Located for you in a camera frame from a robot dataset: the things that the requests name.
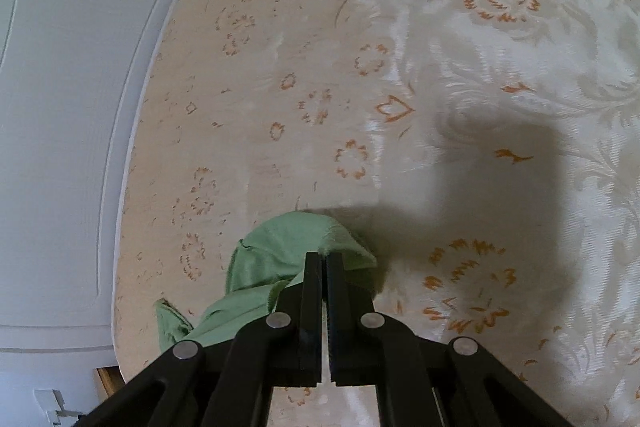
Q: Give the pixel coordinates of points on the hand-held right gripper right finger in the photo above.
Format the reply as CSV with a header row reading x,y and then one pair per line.
x,y
337,307

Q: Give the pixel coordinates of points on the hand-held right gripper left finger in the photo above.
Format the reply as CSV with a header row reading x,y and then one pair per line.
x,y
312,307

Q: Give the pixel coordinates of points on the green shirt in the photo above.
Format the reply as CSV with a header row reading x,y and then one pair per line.
x,y
270,252

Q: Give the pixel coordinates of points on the wooden nightstand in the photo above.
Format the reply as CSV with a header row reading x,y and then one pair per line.
x,y
109,382

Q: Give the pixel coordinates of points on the beige floral mattress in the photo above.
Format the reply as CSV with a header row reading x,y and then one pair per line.
x,y
450,82

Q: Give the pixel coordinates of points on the white carved headboard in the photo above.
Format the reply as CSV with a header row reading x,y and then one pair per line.
x,y
60,132

